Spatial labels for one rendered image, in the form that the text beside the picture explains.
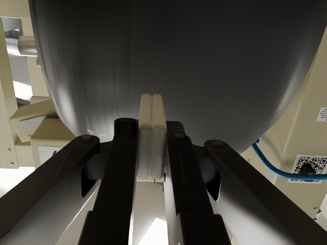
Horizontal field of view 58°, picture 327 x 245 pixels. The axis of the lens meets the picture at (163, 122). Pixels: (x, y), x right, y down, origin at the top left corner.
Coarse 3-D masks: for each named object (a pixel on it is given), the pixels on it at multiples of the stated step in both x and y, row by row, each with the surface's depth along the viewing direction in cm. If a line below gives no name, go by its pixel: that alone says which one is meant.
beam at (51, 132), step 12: (48, 120) 96; (60, 120) 97; (36, 132) 89; (48, 132) 90; (60, 132) 90; (72, 132) 91; (36, 144) 87; (48, 144) 87; (60, 144) 88; (36, 156) 89; (36, 168) 91; (144, 180) 95; (156, 180) 95
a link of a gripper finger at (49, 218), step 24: (72, 144) 13; (96, 144) 14; (48, 168) 11; (72, 168) 11; (24, 192) 10; (48, 192) 10; (72, 192) 12; (0, 216) 8; (24, 216) 9; (48, 216) 10; (72, 216) 12; (0, 240) 8; (24, 240) 9; (48, 240) 10
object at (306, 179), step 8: (256, 144) 69; (256, 152) 66; (264, 160) 63; (272, 168) 61; (304, 168) 60; (312, 168) 60; (288, 176) 59; (296, 176) 59; (304, 176) 59; (312, 176) 59; (320, 176) 59
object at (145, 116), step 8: (144, 96) 20; (144, 104) 19; (144, 112) 17; (144, 120) 16; (144, 128) 15; (152, 128) 15; (144, 136) 15; (144, 144) 15; (144, 152) 15; (144, 160) 16; (144, 168) 16; (144, 176) 16
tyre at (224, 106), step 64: (64, 0) 25; (128, 0) 25; (192, 0) 25; (256, 0) 25; (320, 0) 27; (64, 64) 29; (128, 64) 28; (192, 64) 28; (256, 64) 28; (192, 128) 35; (256, 128) 35
